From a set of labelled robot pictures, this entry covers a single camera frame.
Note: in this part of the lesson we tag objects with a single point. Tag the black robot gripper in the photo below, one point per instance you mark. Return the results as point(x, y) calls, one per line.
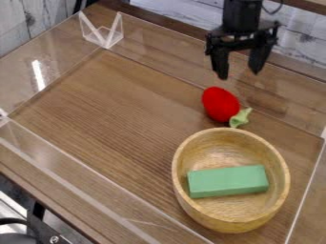
point(242, 32)

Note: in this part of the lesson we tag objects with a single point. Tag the red plush strawberry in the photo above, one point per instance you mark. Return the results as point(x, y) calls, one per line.
point(223, 108)

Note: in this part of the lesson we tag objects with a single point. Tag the wooden oval bowl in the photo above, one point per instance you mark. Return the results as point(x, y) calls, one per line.
point(222, 148)

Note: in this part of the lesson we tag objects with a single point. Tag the green rectangular block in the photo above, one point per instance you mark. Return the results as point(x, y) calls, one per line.
point(227, 181)

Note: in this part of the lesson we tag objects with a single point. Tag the clear acrylic corner bracket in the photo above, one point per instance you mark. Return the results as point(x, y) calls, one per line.
point(104, 37)

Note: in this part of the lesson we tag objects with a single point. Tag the clear acrylic tray wall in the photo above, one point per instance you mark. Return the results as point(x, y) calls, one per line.
point(104, 211)

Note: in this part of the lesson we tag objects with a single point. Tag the black table leg bracket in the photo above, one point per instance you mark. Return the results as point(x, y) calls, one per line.
point(43, 233)

